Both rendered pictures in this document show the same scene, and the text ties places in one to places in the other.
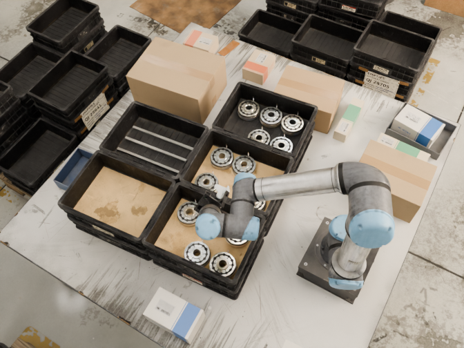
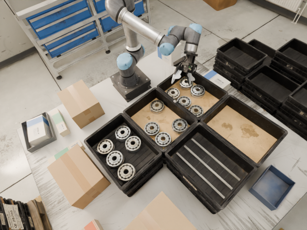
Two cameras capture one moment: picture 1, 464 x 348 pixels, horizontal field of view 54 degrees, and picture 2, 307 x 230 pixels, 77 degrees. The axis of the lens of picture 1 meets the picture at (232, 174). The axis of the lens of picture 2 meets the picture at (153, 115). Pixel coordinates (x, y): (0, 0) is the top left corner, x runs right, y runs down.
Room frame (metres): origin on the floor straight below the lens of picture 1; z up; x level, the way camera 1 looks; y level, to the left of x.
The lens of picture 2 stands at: (1.61, 0.25, 1.97)
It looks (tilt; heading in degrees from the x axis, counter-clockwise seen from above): 57 degrees down; 207
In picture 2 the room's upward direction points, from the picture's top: 9 degrees counter-clockwise
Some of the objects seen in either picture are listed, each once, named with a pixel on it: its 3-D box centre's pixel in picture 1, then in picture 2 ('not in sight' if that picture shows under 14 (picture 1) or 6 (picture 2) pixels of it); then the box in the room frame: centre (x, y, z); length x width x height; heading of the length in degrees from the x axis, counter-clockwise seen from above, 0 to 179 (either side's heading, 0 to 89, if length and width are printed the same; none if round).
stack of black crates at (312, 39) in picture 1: (325, 56); not in sight; (2.22, -0.69, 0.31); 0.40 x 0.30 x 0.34; 55
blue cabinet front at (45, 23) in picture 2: not in sight; (67, 28); (-0.13, -1.64, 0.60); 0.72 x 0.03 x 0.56; 145
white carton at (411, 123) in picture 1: (416, 127); (39, 130); (1.27, -0.90, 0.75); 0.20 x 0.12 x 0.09; 45
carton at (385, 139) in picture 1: (401, 151); (60, 122); (1.15, -0.80, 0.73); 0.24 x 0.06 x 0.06; 53
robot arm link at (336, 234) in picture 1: (344, 235); (125, 64); (0.66, -0.39, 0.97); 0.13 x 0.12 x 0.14; 170
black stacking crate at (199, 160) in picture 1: (237, 176); (159, 121); (1.00, -0.02, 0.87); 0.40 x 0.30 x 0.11; 61
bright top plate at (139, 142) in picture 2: (258, 138); (133, 143); (1.20, -0.13, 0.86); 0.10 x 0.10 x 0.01
